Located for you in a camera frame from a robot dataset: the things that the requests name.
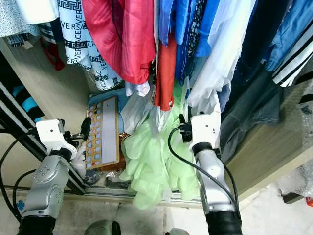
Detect orange red garment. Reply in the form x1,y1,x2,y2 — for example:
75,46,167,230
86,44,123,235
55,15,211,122
153,34,178,111

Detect light green tulle dress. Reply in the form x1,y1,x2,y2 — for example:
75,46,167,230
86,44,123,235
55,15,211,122
119,83,201,210

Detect light wooden wardrobe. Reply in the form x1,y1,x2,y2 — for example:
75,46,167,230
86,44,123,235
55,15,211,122
0,0,313,209

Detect teal blue cloth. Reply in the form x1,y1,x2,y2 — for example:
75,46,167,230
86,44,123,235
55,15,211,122
88,87,128,116

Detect translucent white cloth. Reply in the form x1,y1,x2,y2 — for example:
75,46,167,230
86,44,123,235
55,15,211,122
120,81,164,136

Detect black framed sliding door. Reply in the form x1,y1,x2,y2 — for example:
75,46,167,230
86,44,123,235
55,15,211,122
0,39,87,195

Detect cyan black striped item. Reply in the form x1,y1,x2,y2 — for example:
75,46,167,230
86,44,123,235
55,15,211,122
12,86,41,122

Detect dark grey jeans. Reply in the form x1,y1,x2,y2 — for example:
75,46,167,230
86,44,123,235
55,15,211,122
219,64,299,162

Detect white sheer garment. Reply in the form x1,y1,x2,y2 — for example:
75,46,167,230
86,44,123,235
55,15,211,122
187,0,257,116

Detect navy patterned garment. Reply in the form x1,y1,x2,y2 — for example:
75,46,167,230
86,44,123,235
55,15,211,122
176,0,207,82

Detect white black lettered garment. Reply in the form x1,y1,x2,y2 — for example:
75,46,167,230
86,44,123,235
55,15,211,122
57,0,112,92

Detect grey left robot leg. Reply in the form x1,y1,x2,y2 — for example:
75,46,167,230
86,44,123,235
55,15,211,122
83,219,120,235

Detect grey robot leg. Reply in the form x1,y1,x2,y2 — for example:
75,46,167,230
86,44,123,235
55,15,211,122
83,219,120,235
164,228,194,235

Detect bright blue garment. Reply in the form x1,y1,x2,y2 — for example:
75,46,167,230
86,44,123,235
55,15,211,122
193,0,225,59

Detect grey right robot leg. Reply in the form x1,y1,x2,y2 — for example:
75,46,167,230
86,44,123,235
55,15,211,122
164,228,194,235

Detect blue striped shirt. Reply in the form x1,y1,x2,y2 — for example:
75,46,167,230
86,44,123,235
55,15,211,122
157,0,178,36

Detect dark navy garment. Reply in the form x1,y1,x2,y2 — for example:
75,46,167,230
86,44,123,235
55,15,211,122
232,0,282,84

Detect clear bubble wrap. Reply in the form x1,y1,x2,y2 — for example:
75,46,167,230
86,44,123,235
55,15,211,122
276,83,313,196

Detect black white striped garment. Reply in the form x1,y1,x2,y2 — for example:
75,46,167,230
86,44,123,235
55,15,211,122
271,29,313,88

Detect plain white garment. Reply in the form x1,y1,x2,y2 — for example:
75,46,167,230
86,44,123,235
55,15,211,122
16,0,60,25

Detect white dotted shirt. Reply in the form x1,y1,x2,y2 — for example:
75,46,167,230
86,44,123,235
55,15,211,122
0,0,41,39

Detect blue denim garment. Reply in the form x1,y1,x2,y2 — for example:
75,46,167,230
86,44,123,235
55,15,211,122
264,0,313,71

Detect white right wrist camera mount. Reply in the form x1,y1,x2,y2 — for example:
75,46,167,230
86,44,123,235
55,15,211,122
191,112,222,147

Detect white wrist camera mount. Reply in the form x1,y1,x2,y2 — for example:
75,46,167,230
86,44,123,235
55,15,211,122
36,119,74,157
191,112,222,147

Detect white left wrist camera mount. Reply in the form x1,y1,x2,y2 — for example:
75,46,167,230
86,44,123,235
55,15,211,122
36,119,74,157

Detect metal sliding door rail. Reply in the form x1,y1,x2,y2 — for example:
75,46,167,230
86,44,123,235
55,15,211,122
0,185,208,209

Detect red strap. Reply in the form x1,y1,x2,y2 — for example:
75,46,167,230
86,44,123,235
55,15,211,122
40,38,60,71

